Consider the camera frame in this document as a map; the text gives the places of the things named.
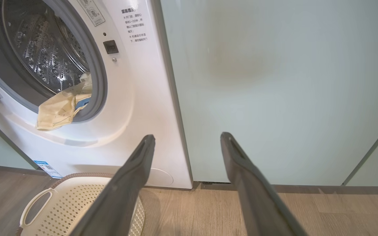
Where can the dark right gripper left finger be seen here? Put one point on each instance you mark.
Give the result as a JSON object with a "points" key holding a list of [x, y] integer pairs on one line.
{"points": [[120, 196]]}

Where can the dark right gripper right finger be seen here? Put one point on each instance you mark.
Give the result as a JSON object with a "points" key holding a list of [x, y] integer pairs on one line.
{"points": [[258, 203]]}

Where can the blue garment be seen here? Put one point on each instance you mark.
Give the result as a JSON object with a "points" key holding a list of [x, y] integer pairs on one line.
{"points": [[83, 103]]}

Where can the pale yellow garment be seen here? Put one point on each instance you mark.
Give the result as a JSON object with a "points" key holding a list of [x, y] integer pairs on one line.
{"points": [[57, 111]]}

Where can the cream perforated laundry basket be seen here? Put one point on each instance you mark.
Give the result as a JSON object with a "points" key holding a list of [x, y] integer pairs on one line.
{"points": [[64, 203]]}

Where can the white front-load washing machine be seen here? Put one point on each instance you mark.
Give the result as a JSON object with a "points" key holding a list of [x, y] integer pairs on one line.
{"points": [[143, 98]]}

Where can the blue energy label sticker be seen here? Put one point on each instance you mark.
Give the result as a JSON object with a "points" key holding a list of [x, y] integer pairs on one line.
{"points": [[48, 169]]}

